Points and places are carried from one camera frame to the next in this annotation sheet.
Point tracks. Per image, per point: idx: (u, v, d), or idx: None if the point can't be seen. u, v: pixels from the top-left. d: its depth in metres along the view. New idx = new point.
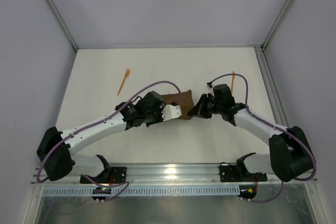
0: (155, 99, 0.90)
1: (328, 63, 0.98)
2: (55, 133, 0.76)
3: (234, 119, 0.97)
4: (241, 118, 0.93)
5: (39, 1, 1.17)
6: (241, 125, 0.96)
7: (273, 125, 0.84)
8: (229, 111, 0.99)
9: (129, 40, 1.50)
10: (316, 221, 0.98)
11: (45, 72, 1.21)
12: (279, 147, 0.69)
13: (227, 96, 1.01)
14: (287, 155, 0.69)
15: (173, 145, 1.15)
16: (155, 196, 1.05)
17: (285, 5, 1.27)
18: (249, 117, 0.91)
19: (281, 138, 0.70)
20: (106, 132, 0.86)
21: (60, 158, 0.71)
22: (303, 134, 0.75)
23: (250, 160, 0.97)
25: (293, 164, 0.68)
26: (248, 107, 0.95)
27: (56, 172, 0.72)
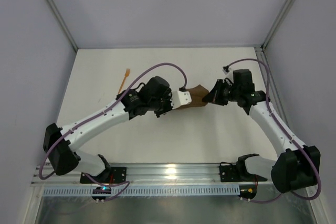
0: (158, 85, 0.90)
1: (328, 63, 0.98)
2: (55, 129, 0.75)
3: (249, 109, 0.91)
4: (259, 113, 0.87)
5: (39, 1, 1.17)
6: (253, 117, 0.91)
7: (291, 136, 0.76)
8: (247, 97, 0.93)
9: (129, 40, 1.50)
10: (316, 221, 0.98)
11: (45, 72, 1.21)
12: (288, 164, 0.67)
13: (246, 82, 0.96)
14: (292, 172, 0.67)
15: (174, 145, 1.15)
16: (155, 195, 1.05)
17: (285, 5, 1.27)
18: (266, 116, 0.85)
19: (292, 156, 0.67)
20: (108, 123, 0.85)
21: (61, 152, 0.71)
22: (318, 156, 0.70)
23: (250, 160, 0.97)
25: (293, 181, 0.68)
26: (269, 104, 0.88)
27: (61, 167, 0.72)
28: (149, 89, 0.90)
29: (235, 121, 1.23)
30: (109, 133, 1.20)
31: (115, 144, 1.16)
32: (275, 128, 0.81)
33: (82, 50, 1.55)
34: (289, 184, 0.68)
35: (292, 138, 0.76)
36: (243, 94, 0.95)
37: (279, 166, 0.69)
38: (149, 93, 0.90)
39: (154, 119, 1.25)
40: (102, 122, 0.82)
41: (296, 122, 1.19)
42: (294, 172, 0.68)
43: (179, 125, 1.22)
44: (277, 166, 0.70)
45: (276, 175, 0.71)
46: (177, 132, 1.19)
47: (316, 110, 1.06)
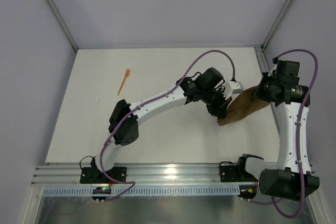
0: (214, 75, 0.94)
1: (328, 63, 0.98)
2: (124, 105, 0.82)
3: (281, 101, 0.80)
4: (285, 114, 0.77)
5: (39, 1, 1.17)
6: (277, 116, 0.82)
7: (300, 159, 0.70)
8: (285, 88, 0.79)
9: (129, 39, 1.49)
10: (316, 221, 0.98)
11: (45, 73, 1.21)
12: (277, 180, 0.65)
13: (290, 74, 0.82)
14: (277, 187, 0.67)
15: (175, 145, 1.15)
16: (155, 195, 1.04)
17: (284, 6, 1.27)
18: (291, 126, 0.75)
19: (285, 177, 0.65)
20: (169, 105, 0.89)
21: (133, 125, 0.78)
22: (315, 187, 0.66)
23: (251, 160, 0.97)
25: (275, 193, 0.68)
26: (304, 107, 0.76)
27: (125, 138, 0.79)
28: (205, 78, 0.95)
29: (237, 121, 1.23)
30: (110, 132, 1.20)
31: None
32: (290, 142, 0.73)
33: (83, 49, 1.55)
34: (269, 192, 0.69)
35: (300, 160, 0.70)
36: (283, 86, 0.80)
37: (271, 174, 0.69)
38: (205, 82, 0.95)
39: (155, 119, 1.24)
40: (167, 100, 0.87)
41: None
42: (280, 189, 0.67)
43: (180, 125, 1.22)
44: (271, 172, 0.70)
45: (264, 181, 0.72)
46: (179, 132, 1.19)
47: (316, 111, 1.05)
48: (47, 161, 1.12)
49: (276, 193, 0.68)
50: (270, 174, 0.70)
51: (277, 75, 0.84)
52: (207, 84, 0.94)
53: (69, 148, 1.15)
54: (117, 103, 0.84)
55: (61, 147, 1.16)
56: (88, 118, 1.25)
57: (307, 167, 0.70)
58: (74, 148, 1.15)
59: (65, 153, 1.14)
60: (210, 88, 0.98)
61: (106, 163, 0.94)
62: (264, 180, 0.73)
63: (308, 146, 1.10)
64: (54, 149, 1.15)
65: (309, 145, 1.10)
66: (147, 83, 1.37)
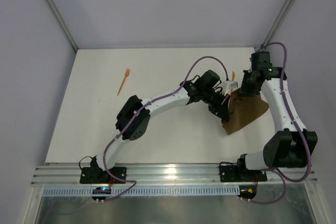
0: (211, 77, 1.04)
1: (328, 63, 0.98)
2: (136, 101, 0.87)
3: (263, 84, 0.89)
4: (270, 88, 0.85)
5: (39, 1, 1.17)
6: (264, 94, 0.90)
7: (293, 117, 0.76)
8: (262, 72, 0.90)
9: (129, 40, 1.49)
10: (316, 221, 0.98)
11: (45, 73, 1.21)
12: (281, 144, 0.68)
13: (264, 60, 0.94)
14: (283, 151, 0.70)
15: (175, 145, 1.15)
16: (155, 196, 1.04)
17: (284, 6, 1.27)
18: (277, 94, 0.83)
19: (289, 137, 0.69)
20: (174, 103, 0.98)
21: (145, 120, 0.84)
22: (315, 141, 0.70)
23: (250, 157, 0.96)
25: (282, 159, 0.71)
26: (283, 81, 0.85)
27: (134, 134, 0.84)
28: (204, 80, 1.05)
29: None
30: (110, 132, 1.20)
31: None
32: (281, 107, 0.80)
33: (82, 50, 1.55)
34: (276, 161, 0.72)
35: (295, 120, 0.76)
36: (260, 71, 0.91)
37: (273, 142, 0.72)
38: (203, 83, 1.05)
39: (155, 119, 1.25)
40: (174, 99, 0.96)
41: None
42: (285, 152, 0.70)
43: (180, 125, 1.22)
44: (272, 141, 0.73)
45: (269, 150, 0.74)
46: (178, 131, 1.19)
47: (316, 111, 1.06)
48: (47, 161, 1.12)
49: (282, 158, 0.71)
50: (271, 143, 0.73)
51: (254, 65, 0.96)
52: (205, 85, 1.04)
53: (69, 148, 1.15)
54: (129, 99, 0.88)
55: (61, 147, 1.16)
56: (88, 118, 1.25)
57: (303, 125, 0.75)
58: (74, 148, 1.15)
59: (65, 153, 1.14)
60: (210, 89, 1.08)
61: (108, 162, 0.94)
62: (268, 150, 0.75)
63: None
64: (54, 149, 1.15)
65: None
66: (147, 83, 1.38)
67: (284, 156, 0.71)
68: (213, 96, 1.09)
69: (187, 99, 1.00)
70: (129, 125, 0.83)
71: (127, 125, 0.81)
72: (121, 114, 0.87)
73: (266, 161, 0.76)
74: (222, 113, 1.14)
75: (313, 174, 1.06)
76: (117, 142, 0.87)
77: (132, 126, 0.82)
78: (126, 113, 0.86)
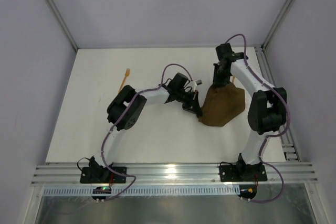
0: (181, 77, 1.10)
1: (328, 63, 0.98)
2: (130, 91, 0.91)
3: (231, 67, 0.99)
4: (238, 68, 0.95)
5: (39, 0, 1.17)
6: (235, 75, 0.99)
7: (262, 81, 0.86)
8: (227, 60, 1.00)
9: (129, 39, 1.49)
10: (316, 221, 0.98)
11: (45, 72, 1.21)
12: (259, 102, 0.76)
13: (226, 49, 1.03)
14: (262, 109, 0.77)
15: (176, 145, 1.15)
16: (155, 195, 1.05)
17: (284, 6, 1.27)
18: (245, 70, 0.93)
19: (262, 94, 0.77)
20: (155, 98, 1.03)
21: (138, 109, 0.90)
22: (284, 95, 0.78)
23: (245, 150, 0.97)
25: (265, 118, 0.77)
26: (246, 59, 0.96)
27: (128, 123, 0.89)
28: (176, 82, 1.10)
29: (237, 121, 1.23)
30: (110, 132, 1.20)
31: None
32: (250, 77, 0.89)
33: (82, 50, 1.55)
34: (261, 122, 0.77)
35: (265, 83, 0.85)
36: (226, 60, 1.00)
37: (253, 106, 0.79)
38: (176, 85, 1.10)
39: (154, 119, 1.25)
40: (155, 94, 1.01)
41: (296, 122, 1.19)
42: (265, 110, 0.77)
43: (181, 125, 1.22)
44: (252, 105, 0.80)
45: (252, 116, 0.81)
46: (179, 131, 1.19)
47: (316, 111, 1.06)
48: (47, 161, 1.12)
49: (265, 117, 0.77)
50: (252, 107, 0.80)
51: (219, 57, 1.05)
52: (178, 86, 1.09)
53: (70, 148, 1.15)
54: (123, 89, 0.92)
55: (61, 147, 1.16)
56: (88, 118, 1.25)
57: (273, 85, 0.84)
58: (74, 148, 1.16)
59: (65, 153, 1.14)
60: (182, 89, 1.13)
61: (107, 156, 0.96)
62: (252, 117, 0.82)
63: (309, 146, 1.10)
64: (55, 149, 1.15)
65: (310, 145, 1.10)
66: (147, 83, 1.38)
67: (266, 115, 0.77)
68: (185, 96, 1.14)
69: (166, 96, 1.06)
70: (124, 114, 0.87)
71: (123, 115, 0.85)
72: (114, 103, 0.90)
73: (254, 129, 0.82)
74: (195, 108, 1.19)
75: (314, 174, 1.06)
76: (112, 134, 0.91)
77: (126, 115, 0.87)
78: (119, 102, 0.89)
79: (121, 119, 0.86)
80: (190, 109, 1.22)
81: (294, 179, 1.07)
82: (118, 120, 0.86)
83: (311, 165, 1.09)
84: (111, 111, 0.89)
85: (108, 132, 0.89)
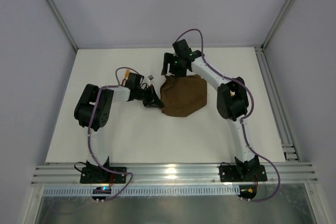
0: (135, 75, 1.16)
1: (328, 63, 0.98)
2: (92, 88, 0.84)
3: (191, 66, 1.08)
4: (198, 66, 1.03)
5: (40, 1, 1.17)
6: (197, 73, 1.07)
7: (222, 75, 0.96)
8: (186, 59, 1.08)
9: (129, 39, 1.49)
10: (316, 221, 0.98)
11: (45, 72, 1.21)
12: (223, 94, 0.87)
13: (184, 48, 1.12)
14: (228, 98, 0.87)
15: (175, 145, 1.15)
16: (155, 196, 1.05)
17: (284, 6, 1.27)
18: (204, 65, 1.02)
19: (225, 86, 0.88)
20: (119, 95, 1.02)
21: (108, 103, 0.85)
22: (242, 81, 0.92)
23: (237, 150, 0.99)
25: (232, 105, 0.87)
26: (203, 56, 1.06)
27: (102, 120, 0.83)
28: (132, 80, 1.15)
29: None
30: (109, 132, 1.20)
31: (115, 140, 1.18)
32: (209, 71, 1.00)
33: (83, 49, 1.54)
34: (231, 109, 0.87)
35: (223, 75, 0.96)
36: (185, 57, 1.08)
37: (219, 98, 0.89)
38: (132, 83, 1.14)
39: (154, 118, 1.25)
40: (118, 91, 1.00)
41: (296, 122, 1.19)
42: (230, 98, 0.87)
43: (180, 125, 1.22)
44: (219, 97, 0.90)
45: (222, 107, 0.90)
46: (178, 132, 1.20)
47: (316, 111, 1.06)
48: (47, 161, 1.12)
49: (233, 104, 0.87)
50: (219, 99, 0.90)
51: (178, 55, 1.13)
52: (134, 84, 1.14)
53: (69, 148, 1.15)
54: (84, 88, 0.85)
55: (61, 147, 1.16)
56: None
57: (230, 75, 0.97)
58: (74, 148, 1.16)
59: (65, 153, 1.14)
60: (138, 87, 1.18)
61: (100, 156, 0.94)
62: (221, 107, 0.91)
63: (308, 146, 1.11)
64: (54, 149, 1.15)
65: (310, 145, 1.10)
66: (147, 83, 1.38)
67: (232, 103, 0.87)
68: (144, 92, 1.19)
69: (128, 92, 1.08)
70: (95, 113, 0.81)
71: (94, 112, 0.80)
72: (81, 105, 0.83)
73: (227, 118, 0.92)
74: (157, 101, 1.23)
75: (313, 174, 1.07)
76: (93, 136, 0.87)
77: (97, 111, 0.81)
78: (86, 102, 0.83)
79: (93, 118, 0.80)
80: (151, 106, 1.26)
81: (294, 179, 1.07)
82: (91, 119, 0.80)
83: (311, 165, 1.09)
84: (79, 114, 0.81)
85: (88, 136, 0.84)
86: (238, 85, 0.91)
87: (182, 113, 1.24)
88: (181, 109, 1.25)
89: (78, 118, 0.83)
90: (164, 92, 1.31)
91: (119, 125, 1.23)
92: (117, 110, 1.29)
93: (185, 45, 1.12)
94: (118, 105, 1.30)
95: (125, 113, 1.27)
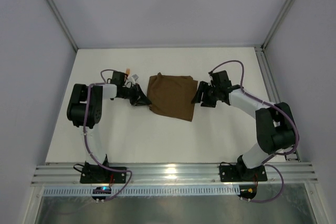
0: (119, 73, 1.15)
1: (328, 64, 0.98)
2: (80, 88, 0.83)
3: (229, 98, 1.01)
4: (235, 96, 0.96)
5: (39, 1, 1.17)
6: (235, 104, 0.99)
7: (262, 100, 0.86)
8: (224, 91, 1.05)
9: (129, 39, 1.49)
10: (316, 221, 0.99)
11: (45, 72, 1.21)
12: (264, 120, 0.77)
13: (223, 80, 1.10)
14: (270, 127, 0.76)
15: (175, 145, 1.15)
16: (155, 196, 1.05)
17: (284, 6, 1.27)
18: (242, 95, 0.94)
19: (265, 112, 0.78)
20: (105, 93, 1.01)
21: (98, 100, 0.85)
22: (287, 109, 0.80)
23: (248, 155, 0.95)
25: (277, 136, 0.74)
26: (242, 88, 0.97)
27: (96, 117, 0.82)
28: (116, 78, 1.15)
29: (237, 121, 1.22)
30: (108, 132, 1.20)
31: (114, 140, 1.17)
32: (250, 100, 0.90)
33: (82, 49, 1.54)
34: (273, 141, 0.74)
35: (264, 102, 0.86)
36: (222, 89, 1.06)
37: (260, 127, 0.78)
38: (117, 80, 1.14)
39: (153, 118, 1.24)
40: (105, 87, 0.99)
41: (296, 122, 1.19)
42: (274, 128, 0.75)
43: (180, 125, 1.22)
44: (258, 125, 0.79)
45: (261, 137, 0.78)
46: (178, 131, 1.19)
47: (316, 111, 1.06)
48: (47, 161, 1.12)
49: (277, 135, 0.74)
50: (260, 129, 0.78)
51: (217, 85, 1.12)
52: (119, 81, 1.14)
53: (69, 148, 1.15)
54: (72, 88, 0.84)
55: (61, 147, 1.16)
56: None
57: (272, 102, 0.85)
58: (74, 148, 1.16)
59: (65, 154, 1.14)
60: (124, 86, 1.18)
61: (98, 155, 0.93)
62: (261, 137, 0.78)
63: (308, 146, 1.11)
64: (54, 149, 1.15)
65: (310, 145, 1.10)
66: (140, 84, 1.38)
67: (277, 133, 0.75)
68: (130, 91, 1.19)
69: (115, 89, 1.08)
70: (89, 110, 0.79)
71: (87, 108, 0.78)
72: (72, 105, 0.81)
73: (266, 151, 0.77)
74: (144, 98, 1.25)
75: (313, 174, 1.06)
76: (89, 135, 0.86)
77: (90, 108, 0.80)
78: (77, 101, 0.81)
79: (87, 116, 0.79)
80: (139, 104, 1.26)
81: (294, 179, 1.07)
82: (85, 117, 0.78)
83: (311, 165, 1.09)
84: (72, 114, 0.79)
85: (85, 135, 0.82)
86: (282, 115, 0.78)
87: (170, 112, 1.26)
88: (169, 110, 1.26)
89: (71, 119, 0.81)
90: (153, 88, 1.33)
91: (119, 124, 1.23)
92: (114, 109, 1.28)
93: (226, 77, 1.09)
94: (117, 105, 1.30)
95: (124, 113, 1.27)
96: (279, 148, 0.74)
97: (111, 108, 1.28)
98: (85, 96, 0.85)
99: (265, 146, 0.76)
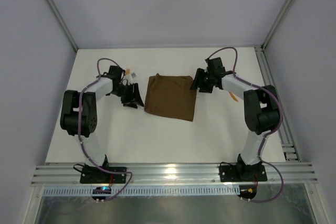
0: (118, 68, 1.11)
1: (327, 64, 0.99)
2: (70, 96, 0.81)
3: (221, 82, 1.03)
4: (227, 80, 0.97)
5: (40, 2, 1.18)
6: (227, 89, 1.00)
7: (250, 83, 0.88)
8: (218, 76, 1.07)
9: (130, 40, 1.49)
10: (316, 221, 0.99)
11: (45, 72, 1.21)
12: (251, 100, 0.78)
13: (217, 66, 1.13)
14: (255, 108, 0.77)
15: (175, 146, 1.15)
16: (155, 196, 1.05)
17: (284, 6, 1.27)
18: (234, 80, 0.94)
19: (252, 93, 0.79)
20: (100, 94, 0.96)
21: (92, 106, 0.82)
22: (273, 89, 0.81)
23: (245, 153, 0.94)
25: (262, 116, 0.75)
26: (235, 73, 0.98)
27: (90, 125, 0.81)
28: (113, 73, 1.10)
29: (237, 121, 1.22)
30: (108, 133, 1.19)
31: (114, 140, 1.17)
32: (239, 84, 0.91)
33: (83, 50, 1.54)
34: (258, 120, 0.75)
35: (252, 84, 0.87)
36: (215, 74, 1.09)
37: (247, 107, 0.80)
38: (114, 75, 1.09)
39: (153, 118, 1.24)
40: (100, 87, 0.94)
41: (296, 122, 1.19)
42: (259, 108, 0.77)
43: (180, 125, 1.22)
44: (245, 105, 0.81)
45: (249, 117, 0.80)
46: (178, 131, 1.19)
47: (316, 112, 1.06)
48: (47, 161, 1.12)
49: (262, 115, 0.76)
50: (247, 109, 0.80)
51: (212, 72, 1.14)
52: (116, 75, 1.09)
53: (69, 148, 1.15)
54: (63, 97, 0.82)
55: (61, 147, 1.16)
56: None
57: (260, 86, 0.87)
58: (74, 148, 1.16)
59: (65, 154, 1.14)
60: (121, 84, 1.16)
61: (97, 157, 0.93)
62: (249, 117, 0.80)
63: (308, 146, 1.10)
64: (54, 149, 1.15)
65: (310, 145, 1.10)
66: (140, 84, 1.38)
67: (262, 113, 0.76)
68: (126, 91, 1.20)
69: (111, 83, 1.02)
70: (82, 120, 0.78)
71: (80, 119, 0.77)
72: (65, 115, 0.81)
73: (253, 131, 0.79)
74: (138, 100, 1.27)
75: (313, 174, 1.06)
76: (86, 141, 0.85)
77: (83, 117, 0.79)
78: (69, 110, 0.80)
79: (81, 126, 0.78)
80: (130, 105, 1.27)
81: (294, 179, 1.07)
82: (78, 128, 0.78)
83: (311, 165, 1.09)
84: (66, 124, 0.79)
85: (81, 144, 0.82)
86: (269, 95, 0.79)
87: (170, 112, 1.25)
88: (169, 110, 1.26)
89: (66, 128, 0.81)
90: (152, 88, 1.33)
91: (118, 124, 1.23)
92: (111, 110, 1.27)
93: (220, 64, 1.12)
94: (116, 106, 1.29)
95: (124, 113, 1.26)
96: (264, 127, 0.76)
97: (110, 109, 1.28)
98: (78, 102, 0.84)
99: (252, 126, 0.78)
